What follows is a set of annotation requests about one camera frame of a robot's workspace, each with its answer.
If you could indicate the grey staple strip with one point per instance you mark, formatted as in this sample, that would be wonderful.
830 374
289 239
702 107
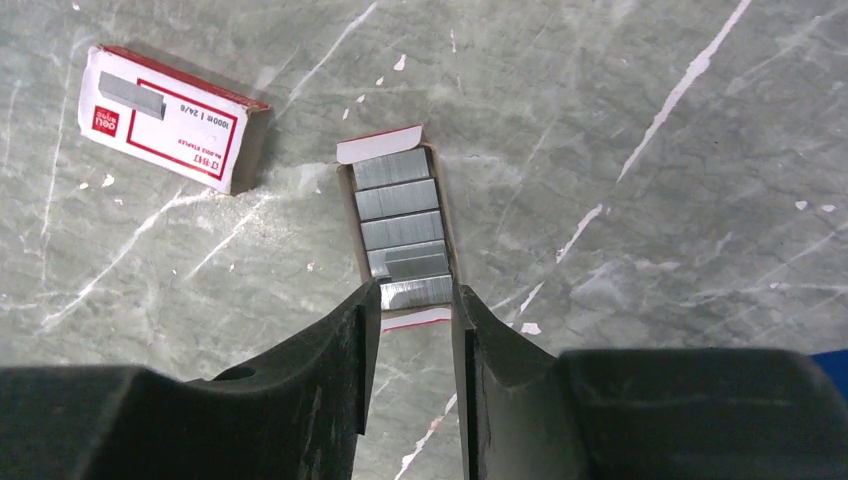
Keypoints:
416 264

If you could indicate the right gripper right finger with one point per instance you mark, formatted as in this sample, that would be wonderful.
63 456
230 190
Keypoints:
694 413

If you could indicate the staple box tray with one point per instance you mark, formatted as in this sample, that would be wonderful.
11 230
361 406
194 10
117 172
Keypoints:
395 198

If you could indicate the red white staple box sleeve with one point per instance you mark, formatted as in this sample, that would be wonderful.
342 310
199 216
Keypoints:
165 116

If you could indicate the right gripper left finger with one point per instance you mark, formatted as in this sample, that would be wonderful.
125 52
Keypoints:
294 411

